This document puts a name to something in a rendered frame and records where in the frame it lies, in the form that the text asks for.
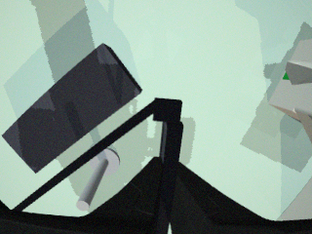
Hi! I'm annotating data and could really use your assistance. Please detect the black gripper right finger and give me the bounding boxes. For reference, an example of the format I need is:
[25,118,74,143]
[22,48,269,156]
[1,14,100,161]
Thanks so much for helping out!
[169,163,312,234]

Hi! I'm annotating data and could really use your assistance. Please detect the black glasses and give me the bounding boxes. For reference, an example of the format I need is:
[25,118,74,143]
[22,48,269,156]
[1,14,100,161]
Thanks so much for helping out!
[13,97,184,234]

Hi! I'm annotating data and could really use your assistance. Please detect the beige flat panel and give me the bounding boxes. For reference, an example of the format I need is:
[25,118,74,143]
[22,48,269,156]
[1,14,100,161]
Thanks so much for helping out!
[280,179,312,221]

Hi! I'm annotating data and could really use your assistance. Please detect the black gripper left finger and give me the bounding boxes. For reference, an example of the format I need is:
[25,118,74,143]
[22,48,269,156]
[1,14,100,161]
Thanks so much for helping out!
[0,157,164,234]

